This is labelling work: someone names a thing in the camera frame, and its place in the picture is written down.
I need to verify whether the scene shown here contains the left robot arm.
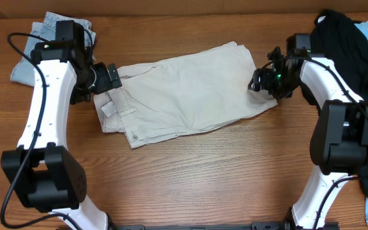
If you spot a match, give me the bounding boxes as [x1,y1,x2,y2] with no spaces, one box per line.
[1,20,121,229]

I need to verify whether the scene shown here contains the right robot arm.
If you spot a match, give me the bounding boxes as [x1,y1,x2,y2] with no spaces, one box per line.
[248,34,368,230]

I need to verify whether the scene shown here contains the folded light blue jeans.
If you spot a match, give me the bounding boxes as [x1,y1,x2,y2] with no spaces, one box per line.
[10,11,97,88]

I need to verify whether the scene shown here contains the black t-shirt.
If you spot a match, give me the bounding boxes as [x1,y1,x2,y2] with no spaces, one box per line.
[300,10,368,197]

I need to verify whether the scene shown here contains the beige khaki shorts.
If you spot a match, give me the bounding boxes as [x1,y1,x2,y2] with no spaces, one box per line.
[94,42,277,148]

